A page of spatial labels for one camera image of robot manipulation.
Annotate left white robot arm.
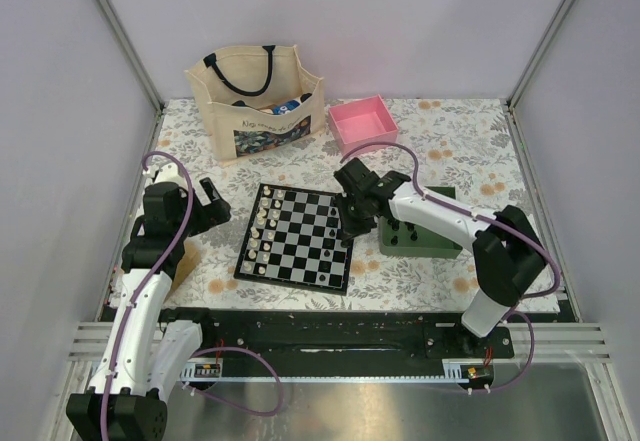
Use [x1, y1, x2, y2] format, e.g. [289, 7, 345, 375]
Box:
[66, 178, 231, 440]

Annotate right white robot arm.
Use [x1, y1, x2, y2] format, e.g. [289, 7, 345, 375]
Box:
[334, 158, 547, 357]

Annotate green plastic tray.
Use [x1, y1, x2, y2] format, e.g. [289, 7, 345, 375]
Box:
[378, 216, 462, 259]

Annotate floral table mat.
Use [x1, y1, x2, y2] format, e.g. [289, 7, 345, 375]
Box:
[157, 99, 531, 312]

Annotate pink plastic box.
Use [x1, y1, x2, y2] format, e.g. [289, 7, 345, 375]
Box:
[328, 95, 398, 155]

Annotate black and white chessboard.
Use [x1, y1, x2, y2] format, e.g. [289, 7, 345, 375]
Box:
[235, 183, 353, 296]

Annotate blue white carton in bag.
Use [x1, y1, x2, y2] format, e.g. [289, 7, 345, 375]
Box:
[270, 93, 312, 115]

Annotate cream canvas tote bag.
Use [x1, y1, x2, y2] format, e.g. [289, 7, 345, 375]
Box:
[185, 45, 326, 162]

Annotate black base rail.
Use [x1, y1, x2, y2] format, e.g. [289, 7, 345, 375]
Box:
[160, 308, 514, 378]

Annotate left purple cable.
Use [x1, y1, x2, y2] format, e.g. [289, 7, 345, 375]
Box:
[97, 150, 286, 441]

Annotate purple cable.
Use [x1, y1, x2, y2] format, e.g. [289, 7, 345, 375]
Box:
[339, 141, 564, 396]
[97, 150, 286, 441]

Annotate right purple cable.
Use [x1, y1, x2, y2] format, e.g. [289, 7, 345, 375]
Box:
[339, 141, 564, 396]

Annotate left aluminium frame post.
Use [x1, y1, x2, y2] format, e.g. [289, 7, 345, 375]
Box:
[74, 0, 166, 115]

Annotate aluminium frame post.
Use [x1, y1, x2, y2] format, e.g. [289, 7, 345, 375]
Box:
[74, 0, 166, 115]
[505, 0, 601, 110]

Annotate right aluminium frame post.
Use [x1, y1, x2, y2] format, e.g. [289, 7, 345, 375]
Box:
[505, 0, 601, 110]

